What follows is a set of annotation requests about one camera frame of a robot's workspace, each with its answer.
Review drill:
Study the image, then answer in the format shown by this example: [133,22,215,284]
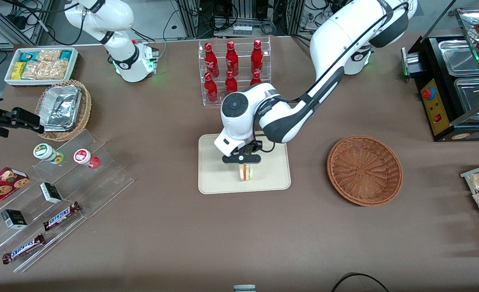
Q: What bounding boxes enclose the stacked aluminium foil trays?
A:
[39,85,82,132]

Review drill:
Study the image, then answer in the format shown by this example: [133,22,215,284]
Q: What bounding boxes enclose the black looped cable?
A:
[330,272,391,292]

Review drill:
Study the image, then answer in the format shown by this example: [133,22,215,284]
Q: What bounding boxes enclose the red plaid cookie box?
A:
[0,167,30,216]

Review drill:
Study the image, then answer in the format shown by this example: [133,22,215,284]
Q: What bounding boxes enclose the brown round wicker basket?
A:
[327,135,403,207]

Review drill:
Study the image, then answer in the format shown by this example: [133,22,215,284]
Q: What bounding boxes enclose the Snickers chocolate bar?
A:
[2,233,46,265]
[43,201,82,232]

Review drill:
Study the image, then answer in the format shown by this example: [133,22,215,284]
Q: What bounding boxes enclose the yellow snack box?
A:
[11,61,28,80]

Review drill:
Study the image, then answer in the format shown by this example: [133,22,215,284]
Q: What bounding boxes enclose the green lid snack cup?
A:
[33,143,65,165]

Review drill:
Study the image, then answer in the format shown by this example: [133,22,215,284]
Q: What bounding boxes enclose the red lid snack cup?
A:
[73,148,100,169]

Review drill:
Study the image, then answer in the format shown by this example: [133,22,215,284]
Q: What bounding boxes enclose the clear acrylic stepped stand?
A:
[0,129,135,273]

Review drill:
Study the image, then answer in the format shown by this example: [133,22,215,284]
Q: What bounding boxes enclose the tan wicker basket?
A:
[35,79,92,142]

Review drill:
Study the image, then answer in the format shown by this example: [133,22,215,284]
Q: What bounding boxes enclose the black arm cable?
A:
[252,2,410,154]

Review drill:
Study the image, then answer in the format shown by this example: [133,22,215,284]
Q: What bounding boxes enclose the clear acrylic bottle rack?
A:
[198,36,272,107]

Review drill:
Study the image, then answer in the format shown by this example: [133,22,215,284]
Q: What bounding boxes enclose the black food warmer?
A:
[400,6,479,143]

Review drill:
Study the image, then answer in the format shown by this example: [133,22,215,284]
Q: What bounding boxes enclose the white rectangular snack bin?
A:
[4,47,80,87]

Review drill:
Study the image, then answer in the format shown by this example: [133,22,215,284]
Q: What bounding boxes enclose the clear cracker bag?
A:
[22,60,69,80]
[36,49,62,62]

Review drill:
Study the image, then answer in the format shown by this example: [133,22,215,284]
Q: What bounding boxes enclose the small black carton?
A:
[39,182,63,204]
[1,209,28,230]

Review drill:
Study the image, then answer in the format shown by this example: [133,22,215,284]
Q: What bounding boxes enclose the triangle sandwich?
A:
[238,163,255,182]

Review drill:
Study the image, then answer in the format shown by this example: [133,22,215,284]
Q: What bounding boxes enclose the beige plastic tray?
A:
[198,133,292,195]

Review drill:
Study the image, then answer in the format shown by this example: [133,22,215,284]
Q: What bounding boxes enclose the steel warmer pan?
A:
[453,77,479,115]
[438,39,479,78]

